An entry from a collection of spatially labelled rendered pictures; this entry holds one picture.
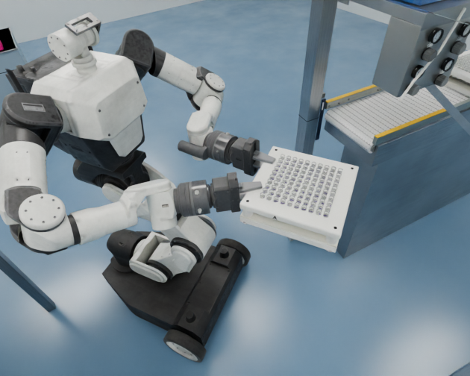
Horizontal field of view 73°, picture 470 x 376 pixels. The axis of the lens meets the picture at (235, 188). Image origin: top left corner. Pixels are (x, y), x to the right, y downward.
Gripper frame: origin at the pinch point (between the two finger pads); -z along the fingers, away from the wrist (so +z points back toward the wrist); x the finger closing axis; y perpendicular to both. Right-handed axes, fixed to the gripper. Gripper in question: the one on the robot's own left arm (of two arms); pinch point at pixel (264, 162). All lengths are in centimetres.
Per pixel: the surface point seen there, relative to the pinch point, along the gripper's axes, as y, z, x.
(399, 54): -38.2, -21.9, -19.2
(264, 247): -36, 19, 102
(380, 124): -54, -21, 13
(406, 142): -54, -32, 19
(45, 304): 56, 97, 93
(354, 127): -47, -13, 13
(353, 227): -52, -23, 74
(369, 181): -52, -24, 41
